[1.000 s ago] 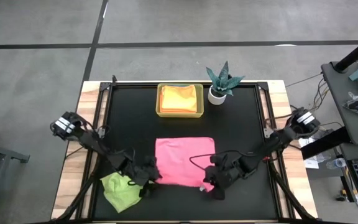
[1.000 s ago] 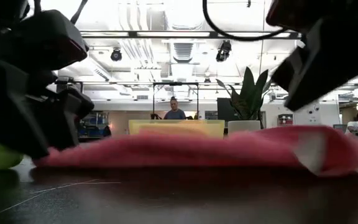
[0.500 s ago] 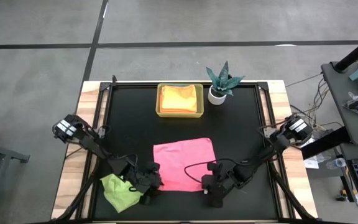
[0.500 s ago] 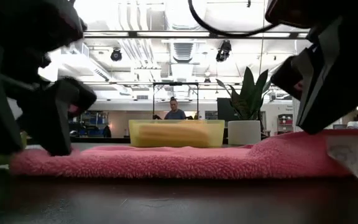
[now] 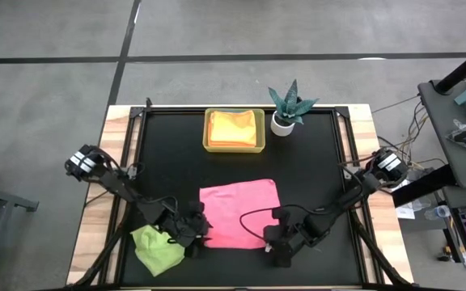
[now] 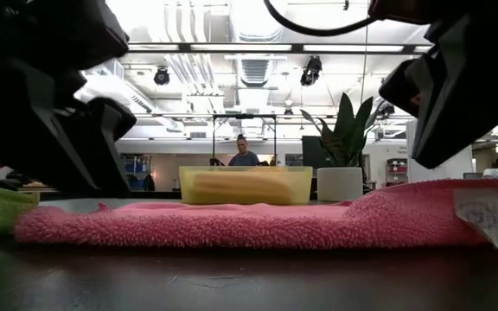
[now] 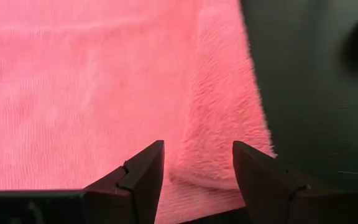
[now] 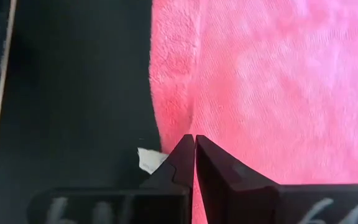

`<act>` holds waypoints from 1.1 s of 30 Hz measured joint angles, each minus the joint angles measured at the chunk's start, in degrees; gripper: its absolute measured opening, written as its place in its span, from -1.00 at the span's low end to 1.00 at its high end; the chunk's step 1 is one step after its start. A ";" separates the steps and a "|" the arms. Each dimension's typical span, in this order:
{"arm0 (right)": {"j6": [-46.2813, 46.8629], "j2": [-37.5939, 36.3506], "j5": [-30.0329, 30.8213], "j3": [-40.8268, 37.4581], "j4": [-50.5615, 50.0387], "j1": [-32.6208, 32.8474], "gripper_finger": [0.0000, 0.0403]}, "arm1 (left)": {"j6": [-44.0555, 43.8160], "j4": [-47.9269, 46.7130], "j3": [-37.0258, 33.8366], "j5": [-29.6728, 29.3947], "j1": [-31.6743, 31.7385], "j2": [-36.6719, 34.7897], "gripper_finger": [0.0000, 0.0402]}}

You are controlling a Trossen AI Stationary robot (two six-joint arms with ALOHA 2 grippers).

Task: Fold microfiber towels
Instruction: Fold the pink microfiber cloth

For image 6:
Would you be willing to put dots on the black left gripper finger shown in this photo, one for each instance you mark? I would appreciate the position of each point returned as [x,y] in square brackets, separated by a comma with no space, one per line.
[102,142]
[50,151]

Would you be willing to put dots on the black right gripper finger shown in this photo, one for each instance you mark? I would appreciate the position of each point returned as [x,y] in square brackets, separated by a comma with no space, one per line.
[469,95]

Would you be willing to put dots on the orange microfiber towel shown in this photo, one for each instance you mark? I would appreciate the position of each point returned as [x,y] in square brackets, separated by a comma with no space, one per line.
[240,190]

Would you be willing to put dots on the pink microfiber towel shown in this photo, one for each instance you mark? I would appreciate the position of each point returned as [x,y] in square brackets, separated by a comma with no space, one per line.
[231,224]

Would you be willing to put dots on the artificial plant in white pot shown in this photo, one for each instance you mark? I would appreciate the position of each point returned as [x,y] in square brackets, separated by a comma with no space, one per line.
[344,138]

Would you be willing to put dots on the black monitor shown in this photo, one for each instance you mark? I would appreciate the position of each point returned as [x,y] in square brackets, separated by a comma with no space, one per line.
[311,151]

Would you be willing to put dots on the yellow plastic bin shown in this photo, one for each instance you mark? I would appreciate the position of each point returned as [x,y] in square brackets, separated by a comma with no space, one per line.
[301,185]

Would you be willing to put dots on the black ceiling camera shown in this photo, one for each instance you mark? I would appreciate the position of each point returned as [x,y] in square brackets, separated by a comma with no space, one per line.
[386,109]
[311,71]
[161,76]

